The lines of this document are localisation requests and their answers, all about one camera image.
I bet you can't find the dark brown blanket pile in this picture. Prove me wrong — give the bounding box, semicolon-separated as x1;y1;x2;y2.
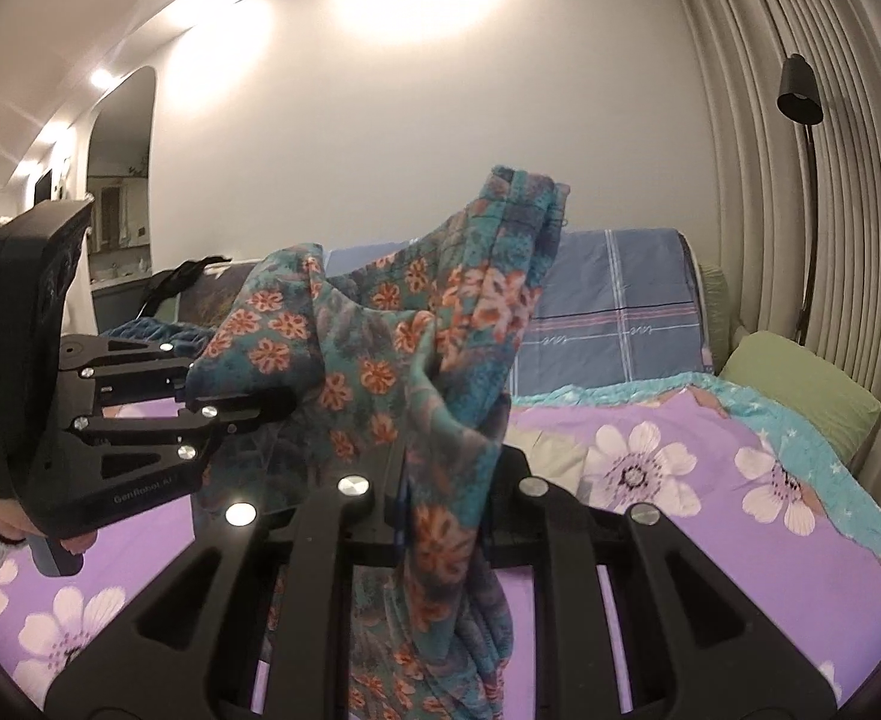
140;255;233;316

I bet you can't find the blue plaid pillow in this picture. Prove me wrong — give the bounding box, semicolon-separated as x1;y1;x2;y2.
327;229;715;398

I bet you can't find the dark patterned cushion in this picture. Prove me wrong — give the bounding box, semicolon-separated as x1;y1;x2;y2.
178;262;276;327

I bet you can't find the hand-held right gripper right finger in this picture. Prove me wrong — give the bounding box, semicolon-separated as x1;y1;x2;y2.
485;446;840;720

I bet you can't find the beige cloth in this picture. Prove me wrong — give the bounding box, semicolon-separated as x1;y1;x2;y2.
504;420;591;497

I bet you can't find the pale green cushion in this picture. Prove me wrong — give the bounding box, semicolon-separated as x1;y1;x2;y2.
699;262;750;350

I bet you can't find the arched doorway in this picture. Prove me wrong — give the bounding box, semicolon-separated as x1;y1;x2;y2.
84;66;158;293

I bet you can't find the beige pleated curtain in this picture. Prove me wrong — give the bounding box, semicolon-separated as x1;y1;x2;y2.
665;0;881;488

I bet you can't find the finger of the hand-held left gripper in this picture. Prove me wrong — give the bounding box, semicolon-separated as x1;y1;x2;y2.
61;337;196;410
71;388;300;494

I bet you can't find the dark teal fuzzy blanket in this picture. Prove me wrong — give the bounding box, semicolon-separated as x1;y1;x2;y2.
103;315;220;352

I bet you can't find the black floor lamp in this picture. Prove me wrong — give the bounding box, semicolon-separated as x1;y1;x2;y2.
776;54;825;350

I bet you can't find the green pillow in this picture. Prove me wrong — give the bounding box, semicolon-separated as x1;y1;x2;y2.
717;330;881;466

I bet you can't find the person's left hand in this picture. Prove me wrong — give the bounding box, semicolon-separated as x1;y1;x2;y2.
0;496;100;552

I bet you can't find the purple floral bed quilt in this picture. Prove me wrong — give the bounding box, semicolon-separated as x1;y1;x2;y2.
0;375;881;720

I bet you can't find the teal floral garment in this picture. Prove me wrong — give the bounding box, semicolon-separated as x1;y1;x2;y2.
185;163;576;720

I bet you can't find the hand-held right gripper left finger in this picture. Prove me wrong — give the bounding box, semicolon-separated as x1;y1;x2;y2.
43;446;411;720

